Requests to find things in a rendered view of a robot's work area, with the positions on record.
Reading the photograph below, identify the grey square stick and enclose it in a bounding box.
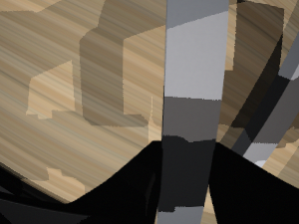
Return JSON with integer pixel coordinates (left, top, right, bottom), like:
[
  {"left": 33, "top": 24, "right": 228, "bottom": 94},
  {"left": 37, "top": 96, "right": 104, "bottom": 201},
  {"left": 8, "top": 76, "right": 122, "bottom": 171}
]
[{"left": 156, "top": 0, "right": 229, "bottom": 224}]

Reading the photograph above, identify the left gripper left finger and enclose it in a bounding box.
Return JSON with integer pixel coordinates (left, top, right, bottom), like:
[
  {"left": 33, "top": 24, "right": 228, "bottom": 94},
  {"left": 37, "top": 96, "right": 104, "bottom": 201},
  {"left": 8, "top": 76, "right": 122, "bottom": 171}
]
[{"left": 0, "top": 140, "right": 163, "bottom": 224}]

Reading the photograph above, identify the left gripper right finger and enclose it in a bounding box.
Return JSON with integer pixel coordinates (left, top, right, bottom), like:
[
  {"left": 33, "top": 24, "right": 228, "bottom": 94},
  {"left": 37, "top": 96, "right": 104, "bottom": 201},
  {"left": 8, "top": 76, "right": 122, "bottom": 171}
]
[{"left": 208, "top": 142, "right": 299, "bottom": 224}]

